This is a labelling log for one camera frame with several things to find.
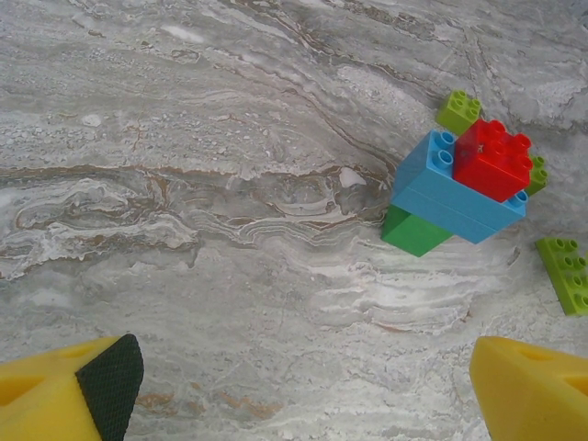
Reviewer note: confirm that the long lime lego plate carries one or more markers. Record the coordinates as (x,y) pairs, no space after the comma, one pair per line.
(569,280)

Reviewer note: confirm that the red lego brick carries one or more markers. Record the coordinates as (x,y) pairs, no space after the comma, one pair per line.
(491,161)

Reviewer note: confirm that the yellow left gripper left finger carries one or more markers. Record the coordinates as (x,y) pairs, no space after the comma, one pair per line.
(41,395)

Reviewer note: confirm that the small lime lego brick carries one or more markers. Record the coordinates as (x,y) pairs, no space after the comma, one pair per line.
(457,112)
(538,177)

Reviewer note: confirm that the dark green lego brick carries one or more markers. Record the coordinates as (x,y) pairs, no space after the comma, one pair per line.
(413,234)

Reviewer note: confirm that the blue lego brick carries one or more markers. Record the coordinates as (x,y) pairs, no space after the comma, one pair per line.
(436,202)

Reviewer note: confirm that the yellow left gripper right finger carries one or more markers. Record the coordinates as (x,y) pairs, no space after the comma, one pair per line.
(533,395)

